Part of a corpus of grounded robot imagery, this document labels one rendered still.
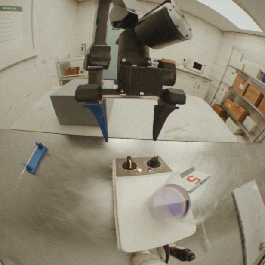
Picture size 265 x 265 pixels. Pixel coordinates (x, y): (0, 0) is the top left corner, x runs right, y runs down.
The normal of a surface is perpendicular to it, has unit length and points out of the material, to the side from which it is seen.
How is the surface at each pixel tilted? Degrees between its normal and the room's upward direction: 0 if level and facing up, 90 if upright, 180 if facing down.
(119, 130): 0
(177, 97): 60
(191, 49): 90
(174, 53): 90
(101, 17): 84
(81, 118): 90
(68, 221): 0
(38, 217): 0
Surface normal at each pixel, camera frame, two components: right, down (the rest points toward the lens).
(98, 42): 0.58, 0.40
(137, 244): 0.11, -0.71
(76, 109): 0.02, 0.70
